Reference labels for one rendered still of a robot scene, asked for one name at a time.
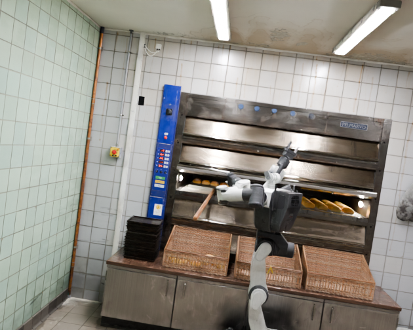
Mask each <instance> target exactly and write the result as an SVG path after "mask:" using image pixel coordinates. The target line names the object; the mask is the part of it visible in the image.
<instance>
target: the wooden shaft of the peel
mask: <svg viewBox="0 0 413 330"><path fill-rule="evenodd" d="M214 192H215V189H213V190H212V191H211V192H210V194H209V195H208V197H207V198H206V200H205V201H204V202H203V204H202V206H201V207H200V208H199V210H198V211H197V213H196V214H195V215H194V217H193V220H195V221H196V220H198V218H199V216H200V215H201V213H202V212H203V210H204V208H205V206H206V205H207V204H208V201H209V200H210V199H211V197H212V195H213V194H214Z"/></svg>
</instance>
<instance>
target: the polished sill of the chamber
mask: <svg viewBox="0 0 413 330"><path fill-rule="evenodd" d="M174 194H177V195H182V196H190V197H195V198H203V199H206V198H207V197H208V195H209V194H202V193H197V192H188V191H180V190H175V193H174ZM210 200H217V201H218V197H217V196H215V195H212V197H211V199H210ZM230 203H234V204H243V205H248V203H249V201H239V202H230ZM299 213H304V214H309V215H318V216H323V217H331V218H336V219H344V220H349V221H357V222H362V223H368V219H367V218H365V217H357V216H352V215H343V214H339V213H330V212H325V211H317V210H308V209H303V208H300V210H299Z"/></svg>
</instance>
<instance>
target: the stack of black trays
mask: <svg viewBox="0 0 413 330"><path fill-rule="evenodd" d="M163 220H164V219H156V218H150V217H142V216H137V215H133V216H132V217H130V218H129V219H128V220H127V225H126V227H127V230H126V231H125V232H127V233H126V236H125V237H126V238H125V239H124V240H125V241H124V242H125V243H124V244H123V245H125V246H123V247H124V250H123V251H124V252H123V253H124V254H123V256H124V258H128V259H136V260H141V261H149V262H154V260H155V259H156V258H157V256H158V254H159V251H160V250H159V248H160V247H159V246H160V241H161V240H160V239H161V233H162V232H161V231H162V226H163V225H162V223H163Z"/></svg>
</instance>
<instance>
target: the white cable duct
mask: <svg viewBox="0 0 413 330"><path fill-rule="evenodd" d="M145 38H146V33H145V32H140V41H139V47H138V56H137V62H136V71H135V77H134V86H133V92H132V101H131V107H130V117H129V122H128V132H127V142H126V147H125V157H124V162H123V172H122V178H121V187H120V193H119V202H118V208H117V217H116V223H115V232H114V238H113V247H112V253H111V256H112V255H113V254H115V253H116V252H117V249H118V243H119V234H120V228H121V219H122V213H123V204H124V198H125V189H126V184H127V174H128V164H129V158H130V149H131V143H132V134H133V128H134V119H135V114H136V104H137V99H138V89H139V84H140V74H141V68H142V59H143V53H144V44H145Z"/></svg>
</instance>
